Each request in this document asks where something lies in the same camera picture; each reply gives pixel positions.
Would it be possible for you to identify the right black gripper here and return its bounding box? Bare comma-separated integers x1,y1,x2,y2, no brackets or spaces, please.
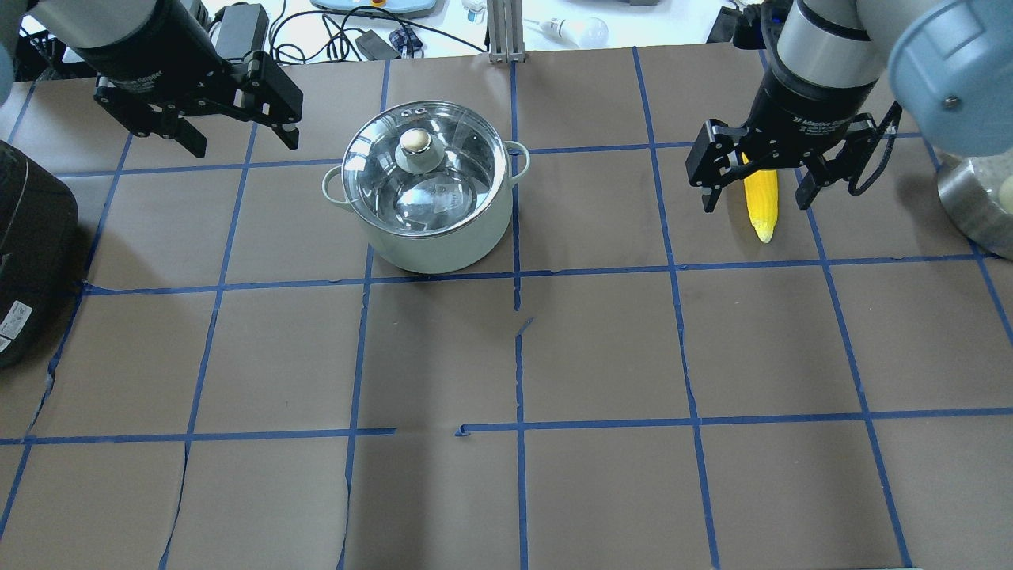
686,71,902,213

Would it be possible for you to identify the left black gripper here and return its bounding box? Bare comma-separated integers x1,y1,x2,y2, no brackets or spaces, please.
93,44,304,158

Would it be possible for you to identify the yellow corn cob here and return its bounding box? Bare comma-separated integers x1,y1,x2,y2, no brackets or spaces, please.
744,169,780,243

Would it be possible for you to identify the glass pot lid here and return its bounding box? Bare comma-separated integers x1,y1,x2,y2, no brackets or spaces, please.
321,100,520,238

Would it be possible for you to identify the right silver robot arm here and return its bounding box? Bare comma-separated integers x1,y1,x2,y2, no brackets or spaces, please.
686,1,1012,212

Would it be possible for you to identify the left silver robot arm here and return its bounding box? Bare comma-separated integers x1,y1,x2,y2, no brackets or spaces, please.
2,1,304,158

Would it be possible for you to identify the pale green cooking pot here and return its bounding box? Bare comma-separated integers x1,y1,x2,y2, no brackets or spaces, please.
350,140,531,275

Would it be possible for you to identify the black power adapter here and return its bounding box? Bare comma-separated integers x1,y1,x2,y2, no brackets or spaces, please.
214,2,269,62

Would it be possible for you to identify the steel bowl with food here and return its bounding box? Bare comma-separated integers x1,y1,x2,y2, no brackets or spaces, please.
937,150,1012,260

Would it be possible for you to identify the dark brown rice cooker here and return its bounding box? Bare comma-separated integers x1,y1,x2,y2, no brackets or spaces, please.
1,142,78,368

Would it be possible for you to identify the white light bulb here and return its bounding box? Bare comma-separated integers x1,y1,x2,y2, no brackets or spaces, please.
537,16,610,48

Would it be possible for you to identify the aluminium frame post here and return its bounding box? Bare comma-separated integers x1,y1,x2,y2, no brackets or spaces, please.
486,0,527,64

